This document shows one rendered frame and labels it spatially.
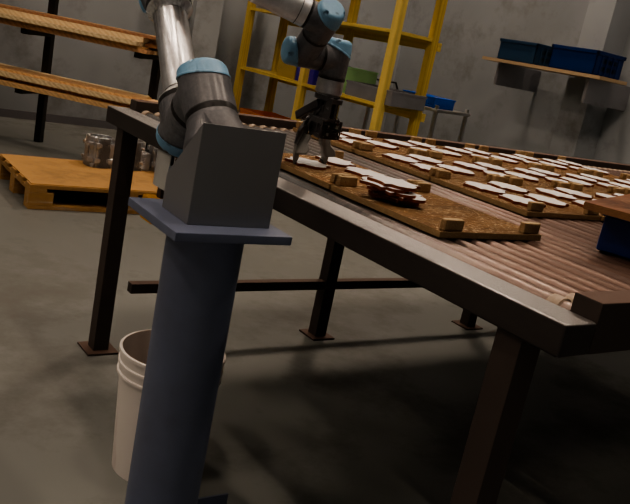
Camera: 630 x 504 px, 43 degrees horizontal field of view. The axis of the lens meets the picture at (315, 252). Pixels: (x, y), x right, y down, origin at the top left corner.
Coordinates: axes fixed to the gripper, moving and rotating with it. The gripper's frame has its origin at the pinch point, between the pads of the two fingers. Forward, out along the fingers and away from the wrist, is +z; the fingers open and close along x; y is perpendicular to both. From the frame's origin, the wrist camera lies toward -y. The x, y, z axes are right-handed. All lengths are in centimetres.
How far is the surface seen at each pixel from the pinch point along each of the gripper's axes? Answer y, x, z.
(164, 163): -43, -23, 15
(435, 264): 81, -24, -1
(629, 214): 82, 33, -13
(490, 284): 93, -22, -2
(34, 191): -281, 12, 98
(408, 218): 55, -9, -2
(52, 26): -455, 65, 17
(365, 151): -38, 52, 3
